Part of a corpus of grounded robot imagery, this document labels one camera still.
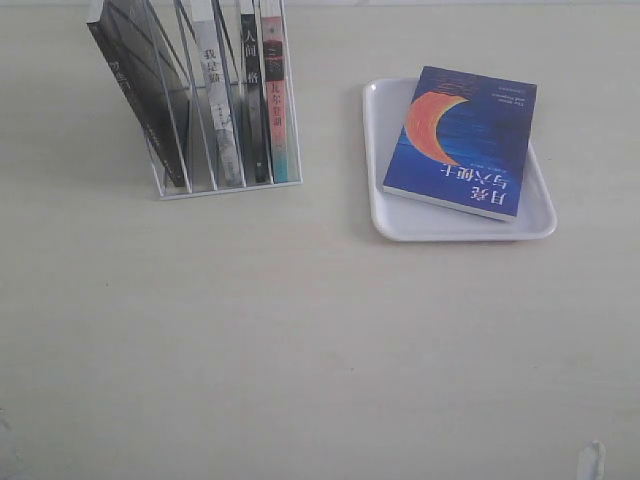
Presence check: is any blue moon cover book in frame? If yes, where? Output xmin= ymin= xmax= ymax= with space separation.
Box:
xmin=382 ymin=66 xmax=537 ymax=222

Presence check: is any black spine book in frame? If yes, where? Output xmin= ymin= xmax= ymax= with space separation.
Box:
xmin=239 ymin=1 xmax=271 ymax=184

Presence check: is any pink and teal book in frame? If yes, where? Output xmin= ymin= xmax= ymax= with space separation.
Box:
xmin=260 ymin=0 xmax=289 ymax=183

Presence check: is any grey white cat book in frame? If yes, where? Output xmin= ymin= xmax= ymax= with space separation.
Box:
xmin=191 ymin=0 xmax=244 ymax=188

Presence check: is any dark grey Rashomon book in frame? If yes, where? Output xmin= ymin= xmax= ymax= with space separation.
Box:
xmin=87 ymin=1 xmax=190 ymax=188

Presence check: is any white plastic tray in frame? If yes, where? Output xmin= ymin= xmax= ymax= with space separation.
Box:
xmin=362 ymin=78 xmax=557 ymax=242

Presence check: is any white wire book rack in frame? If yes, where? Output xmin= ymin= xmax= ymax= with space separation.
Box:
xmin=151 ymin=1 xmax=302 ymax=200

